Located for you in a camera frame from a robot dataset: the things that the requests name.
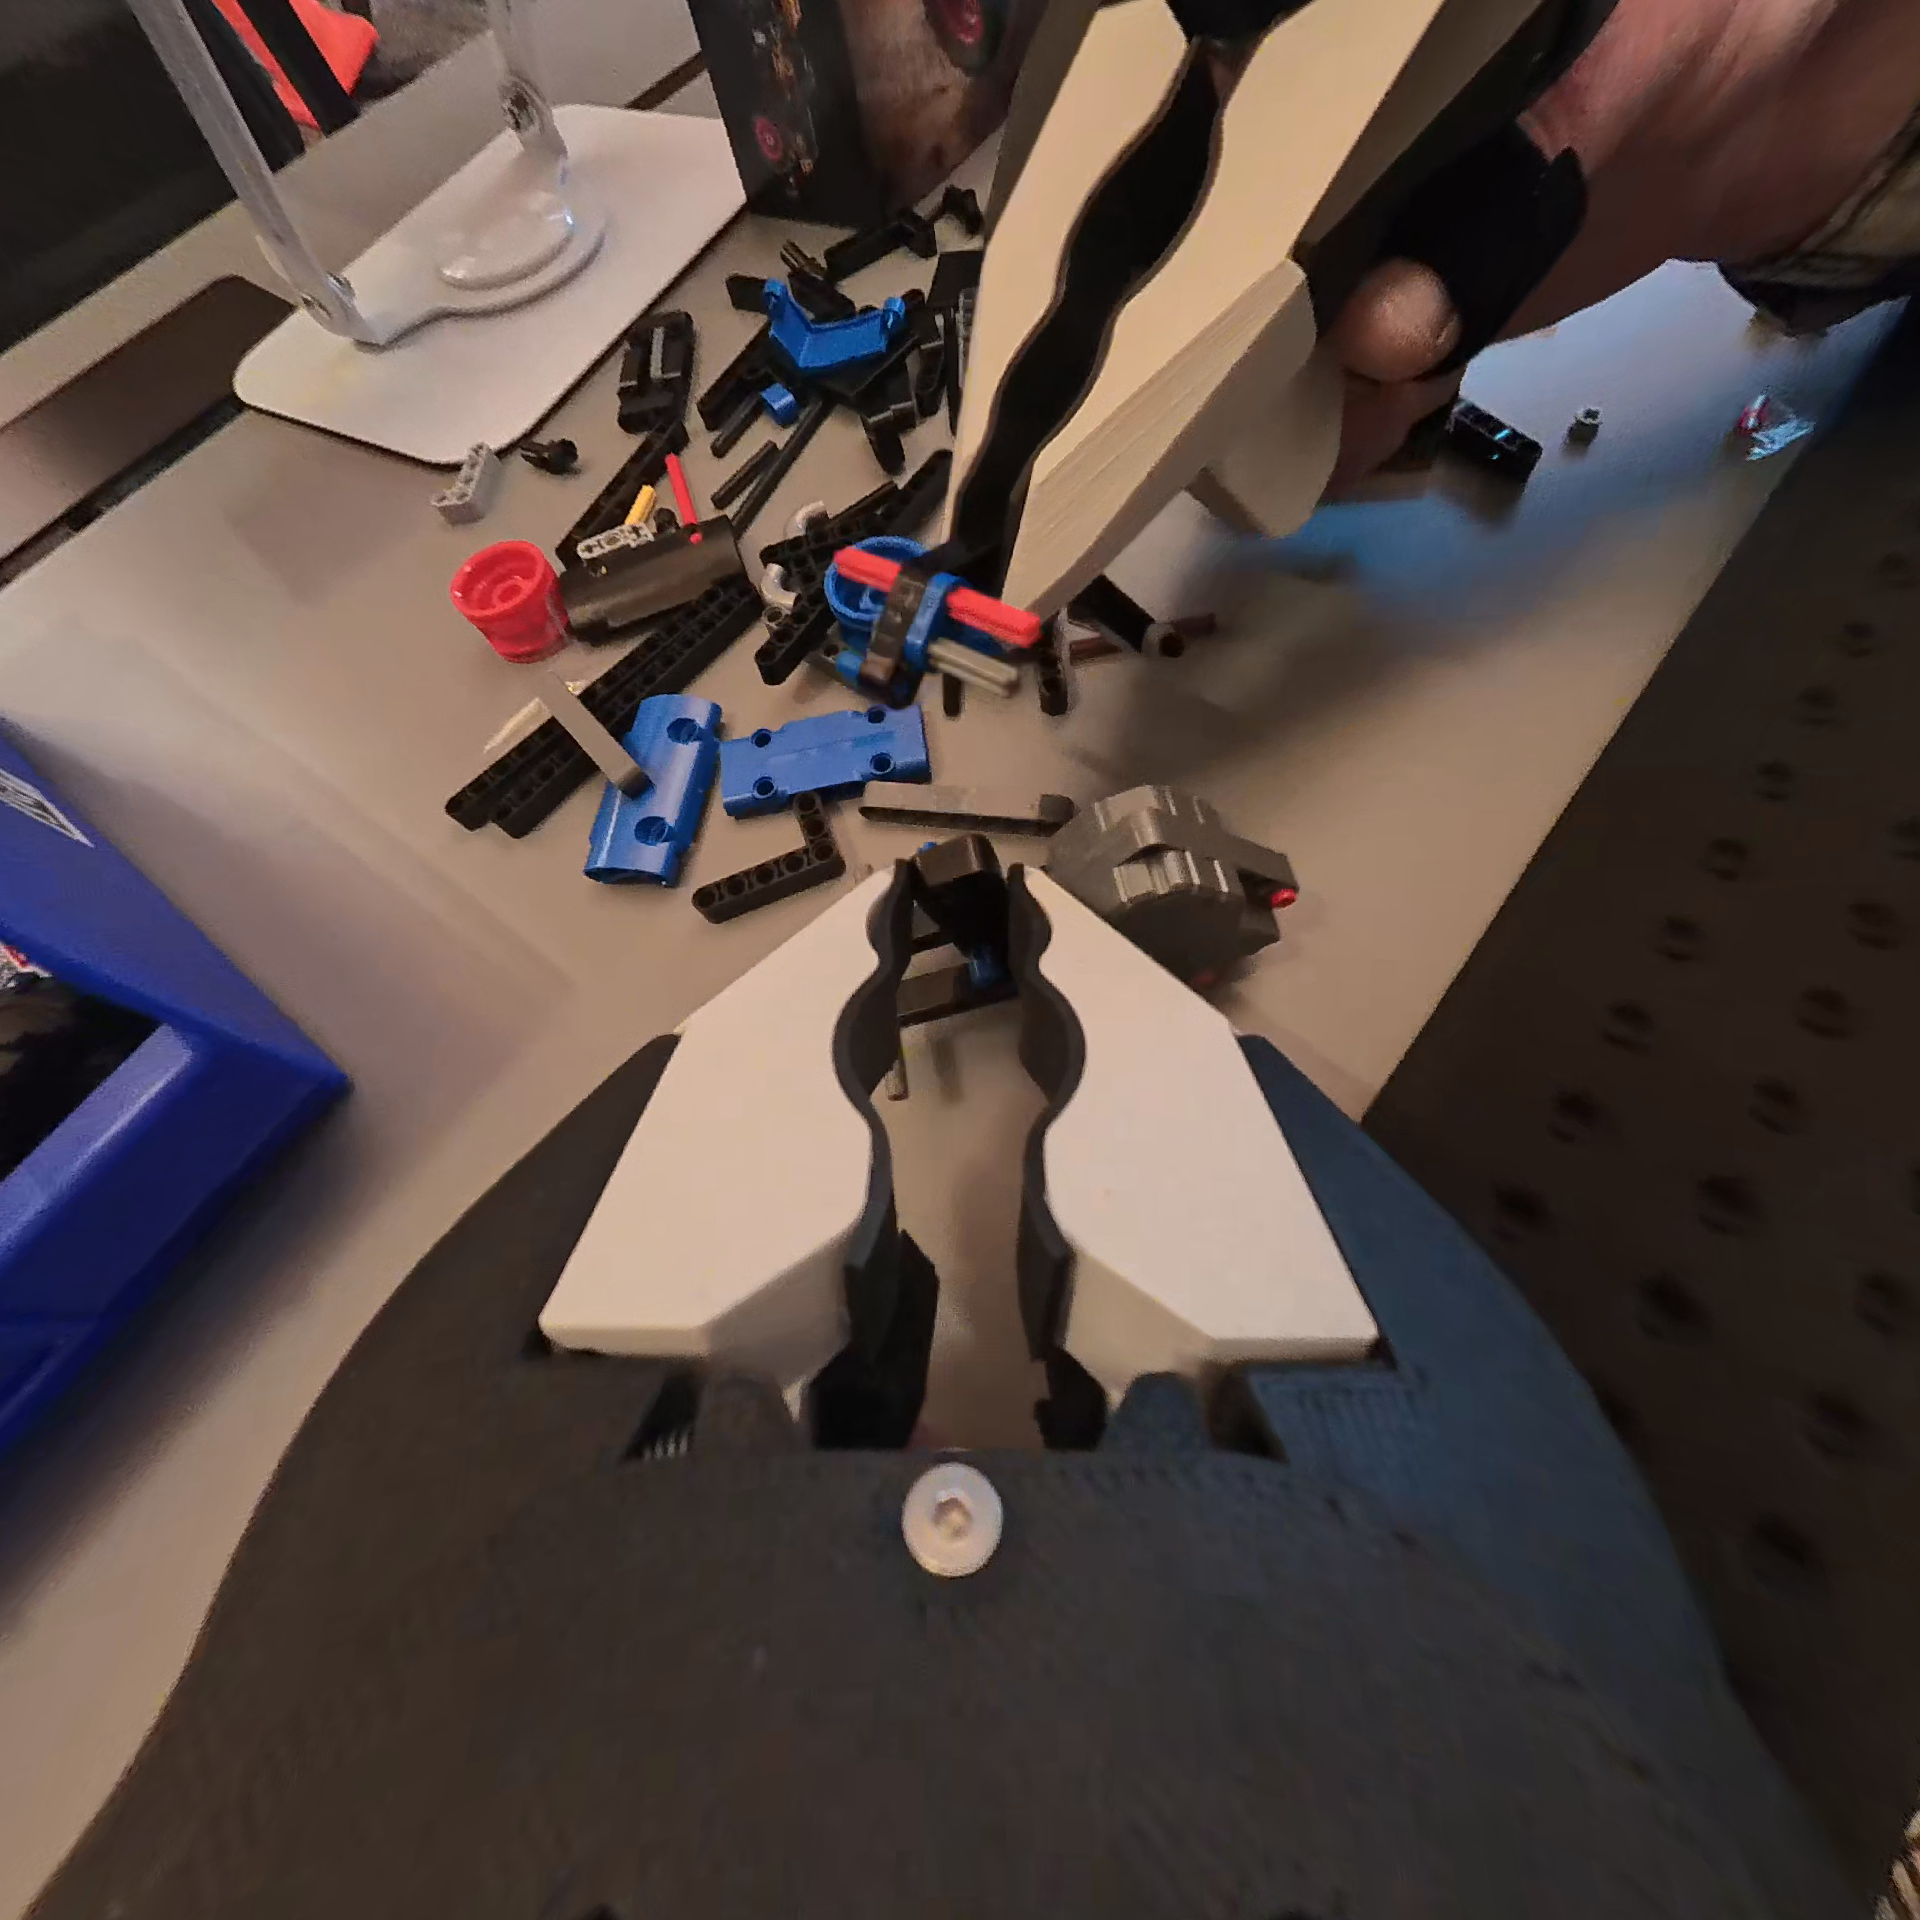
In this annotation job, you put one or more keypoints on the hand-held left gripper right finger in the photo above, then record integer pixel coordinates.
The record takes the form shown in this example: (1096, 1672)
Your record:
(1200, 1201)

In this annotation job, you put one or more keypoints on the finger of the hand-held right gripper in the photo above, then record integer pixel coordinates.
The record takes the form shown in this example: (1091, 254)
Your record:
(1036, 194)
(1185, 376)

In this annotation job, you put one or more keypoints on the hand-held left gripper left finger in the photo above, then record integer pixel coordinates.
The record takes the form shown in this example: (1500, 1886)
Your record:
(720, 1201)

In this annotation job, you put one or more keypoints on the black angled beam assembly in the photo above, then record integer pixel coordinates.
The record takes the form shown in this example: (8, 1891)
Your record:
(901, 628)

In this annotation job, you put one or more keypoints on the black blue LEGO assembly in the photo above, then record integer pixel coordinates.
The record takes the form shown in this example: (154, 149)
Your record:
(960, 861)

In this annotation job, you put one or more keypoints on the person's right forearm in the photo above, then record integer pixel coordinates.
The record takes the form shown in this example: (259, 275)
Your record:
(1844, 254)

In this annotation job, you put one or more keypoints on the grey desk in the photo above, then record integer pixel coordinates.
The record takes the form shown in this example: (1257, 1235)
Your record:
(1424, 720)

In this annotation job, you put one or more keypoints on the person's right hand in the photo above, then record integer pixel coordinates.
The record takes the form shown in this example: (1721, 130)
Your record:
(1723, 118)

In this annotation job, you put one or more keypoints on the printed toy truck box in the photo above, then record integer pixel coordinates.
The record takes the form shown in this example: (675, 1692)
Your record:
(838, 89)

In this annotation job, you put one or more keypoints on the brown axle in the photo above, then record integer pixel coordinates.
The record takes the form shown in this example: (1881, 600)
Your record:
(1125, 643)

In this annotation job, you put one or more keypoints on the blue curved panel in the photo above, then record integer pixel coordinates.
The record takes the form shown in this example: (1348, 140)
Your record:
(832, 346)

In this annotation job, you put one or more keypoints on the grey pull-back motor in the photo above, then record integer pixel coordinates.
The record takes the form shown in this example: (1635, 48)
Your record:
(1155, 884)

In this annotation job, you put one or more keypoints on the pile of black beam pieces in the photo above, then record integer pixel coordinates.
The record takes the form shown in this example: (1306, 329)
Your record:
(764, 877)

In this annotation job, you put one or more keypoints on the small blue curved piece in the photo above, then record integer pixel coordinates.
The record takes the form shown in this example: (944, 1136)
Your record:
(774, 402)

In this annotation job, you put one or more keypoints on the silver curved pipe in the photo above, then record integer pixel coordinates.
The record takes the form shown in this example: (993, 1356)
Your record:
(772, 578)
(811, 517)

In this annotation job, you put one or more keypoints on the blue holed panel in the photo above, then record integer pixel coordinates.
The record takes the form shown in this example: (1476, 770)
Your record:
(826, 756)
(660, 809)

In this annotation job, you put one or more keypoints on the blue wheel hub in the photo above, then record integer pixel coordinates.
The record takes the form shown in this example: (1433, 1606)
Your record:
(843, 609)

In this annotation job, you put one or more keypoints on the small clear bag scrap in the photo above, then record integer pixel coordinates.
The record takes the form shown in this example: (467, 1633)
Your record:
(1787, 435)

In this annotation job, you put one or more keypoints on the black cylinder motor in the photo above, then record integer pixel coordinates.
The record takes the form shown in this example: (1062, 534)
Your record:
(660, 578)

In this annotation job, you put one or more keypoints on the white cross connector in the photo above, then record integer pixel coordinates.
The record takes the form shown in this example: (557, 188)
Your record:
(616, 539)

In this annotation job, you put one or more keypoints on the blue labelled storage bin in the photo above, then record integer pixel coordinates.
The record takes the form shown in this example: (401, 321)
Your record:
(149, 1124)

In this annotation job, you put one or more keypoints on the light grey block piece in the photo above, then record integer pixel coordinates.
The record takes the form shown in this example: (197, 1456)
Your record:
(469, 482)

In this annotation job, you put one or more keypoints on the red wheel hub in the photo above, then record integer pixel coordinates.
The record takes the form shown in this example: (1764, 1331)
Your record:
(509, 593)

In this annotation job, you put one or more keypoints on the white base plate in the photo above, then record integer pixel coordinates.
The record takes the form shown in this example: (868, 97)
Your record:
(628, 194)

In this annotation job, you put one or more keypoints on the black rectangular frame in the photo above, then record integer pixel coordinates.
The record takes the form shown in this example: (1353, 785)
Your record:
(628, 376)

